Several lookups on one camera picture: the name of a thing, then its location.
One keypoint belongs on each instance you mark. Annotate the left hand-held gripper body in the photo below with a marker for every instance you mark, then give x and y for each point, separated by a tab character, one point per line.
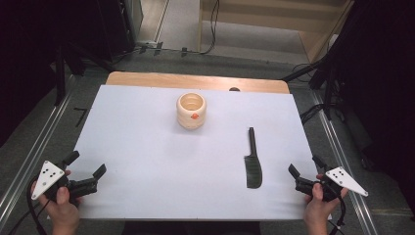
48	176

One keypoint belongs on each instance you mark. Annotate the person's dark clothing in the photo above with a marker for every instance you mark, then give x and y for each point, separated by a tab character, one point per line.
192	228

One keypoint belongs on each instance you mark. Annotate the person's right hand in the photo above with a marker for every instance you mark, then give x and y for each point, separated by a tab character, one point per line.
318	209

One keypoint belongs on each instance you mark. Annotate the black metal stand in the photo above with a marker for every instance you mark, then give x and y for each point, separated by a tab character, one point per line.
329	88
60	71

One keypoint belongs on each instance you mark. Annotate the white paper mat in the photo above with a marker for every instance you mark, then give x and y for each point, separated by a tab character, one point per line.
163	163

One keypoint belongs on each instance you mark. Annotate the wooden table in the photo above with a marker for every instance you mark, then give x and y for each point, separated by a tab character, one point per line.
163	80

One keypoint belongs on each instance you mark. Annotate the metal floor rail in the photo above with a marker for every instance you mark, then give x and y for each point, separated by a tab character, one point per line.
36	150
345	169

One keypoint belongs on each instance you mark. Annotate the dark cabinet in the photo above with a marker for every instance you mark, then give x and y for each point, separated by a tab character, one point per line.
120	26

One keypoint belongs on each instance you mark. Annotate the black knife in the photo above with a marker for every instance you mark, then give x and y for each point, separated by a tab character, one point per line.
253	166

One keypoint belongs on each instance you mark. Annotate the cream ribbed cup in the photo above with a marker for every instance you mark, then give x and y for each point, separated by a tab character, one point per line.
191	112

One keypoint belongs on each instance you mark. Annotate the wooden shelf unit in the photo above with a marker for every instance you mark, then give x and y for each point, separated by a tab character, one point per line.
261	23

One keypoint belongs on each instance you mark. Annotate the person's left hand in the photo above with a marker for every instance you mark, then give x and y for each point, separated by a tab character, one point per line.
63	209

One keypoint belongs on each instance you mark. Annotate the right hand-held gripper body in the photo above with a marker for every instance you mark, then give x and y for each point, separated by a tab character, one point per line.
344	181

